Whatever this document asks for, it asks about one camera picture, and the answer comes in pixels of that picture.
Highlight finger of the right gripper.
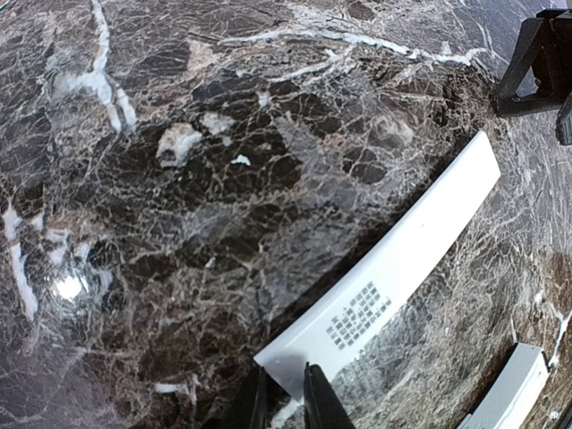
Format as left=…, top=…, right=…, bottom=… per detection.
left=555, top=96, right=572, bottom=146
left=492, top=9, right=571, bottom=117

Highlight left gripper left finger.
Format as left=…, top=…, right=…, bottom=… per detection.
left=227, top=366, right=267, bottom=429

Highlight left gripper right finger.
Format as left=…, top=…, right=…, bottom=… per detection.
left=303, top=363, right=355, bottom=429

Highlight white battery cover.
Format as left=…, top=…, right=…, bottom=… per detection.
left=255, top=131, right=501, bottom=401

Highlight white remote control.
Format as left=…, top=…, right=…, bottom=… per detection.
left=458, top=342, right=549, bottom=429

